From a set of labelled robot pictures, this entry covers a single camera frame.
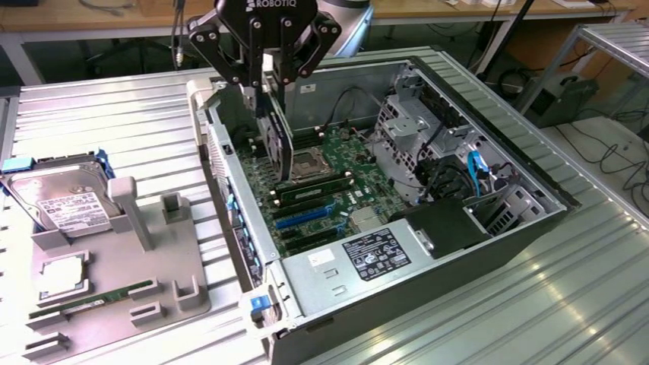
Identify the graphics card with silver bracket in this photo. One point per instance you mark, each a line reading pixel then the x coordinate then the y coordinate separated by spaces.
pixel 279 152

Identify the green loose RAM stick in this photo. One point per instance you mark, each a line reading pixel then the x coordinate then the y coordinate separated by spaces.
pixel 91 302

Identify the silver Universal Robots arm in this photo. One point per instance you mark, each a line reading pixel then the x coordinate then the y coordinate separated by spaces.
pixel 349 26

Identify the black plastic shroud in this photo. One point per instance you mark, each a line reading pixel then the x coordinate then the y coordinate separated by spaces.
pixel 447 228

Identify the grey power supply unit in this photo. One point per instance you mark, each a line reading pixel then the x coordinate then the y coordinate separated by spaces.
pixel 324 281

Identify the long black expansion slot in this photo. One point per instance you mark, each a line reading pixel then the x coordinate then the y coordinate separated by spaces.
pixel 313 246
pixel 311 236
pixel 299 207

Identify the silver chipset heatsink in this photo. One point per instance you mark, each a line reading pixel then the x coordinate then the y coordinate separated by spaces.
pixel 367 220

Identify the silver CPU chip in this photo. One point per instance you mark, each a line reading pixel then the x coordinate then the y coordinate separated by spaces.
pixel 60 277

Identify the blue expansion slot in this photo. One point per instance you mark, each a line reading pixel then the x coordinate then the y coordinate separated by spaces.
pixel 301 219

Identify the blue case latch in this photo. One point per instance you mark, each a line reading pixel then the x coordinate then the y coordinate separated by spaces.
pixel 260 303

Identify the open grey PC case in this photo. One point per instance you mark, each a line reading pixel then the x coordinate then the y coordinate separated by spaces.
pixel 405 323

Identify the grey plastic parts rack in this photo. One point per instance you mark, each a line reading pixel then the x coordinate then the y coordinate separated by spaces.
pixel 111 273

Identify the installed RAM stick with label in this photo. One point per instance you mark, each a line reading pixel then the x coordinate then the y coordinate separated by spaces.
pixel 315 192

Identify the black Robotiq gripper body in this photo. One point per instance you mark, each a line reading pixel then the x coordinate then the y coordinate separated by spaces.
pixel 271 15

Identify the metal slat side table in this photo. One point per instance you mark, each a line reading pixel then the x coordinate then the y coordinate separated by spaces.
pixel 624 42

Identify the silver hard disk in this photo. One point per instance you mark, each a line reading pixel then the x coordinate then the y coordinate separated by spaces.
pixel 66 197

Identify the hard disk drive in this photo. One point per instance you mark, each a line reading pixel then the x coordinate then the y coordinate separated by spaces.
pixel 18 166

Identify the wooden desk with metal frame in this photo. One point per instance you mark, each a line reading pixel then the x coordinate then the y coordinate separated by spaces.
pixel 102 17

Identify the black box device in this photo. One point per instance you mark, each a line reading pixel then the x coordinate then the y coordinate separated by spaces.
pixel 563 102

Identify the green motherboard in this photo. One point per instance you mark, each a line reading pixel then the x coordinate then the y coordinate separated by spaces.
pixel 355 171

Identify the silver disk bay cage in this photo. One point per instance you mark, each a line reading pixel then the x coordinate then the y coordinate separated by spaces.
pixel 405 125

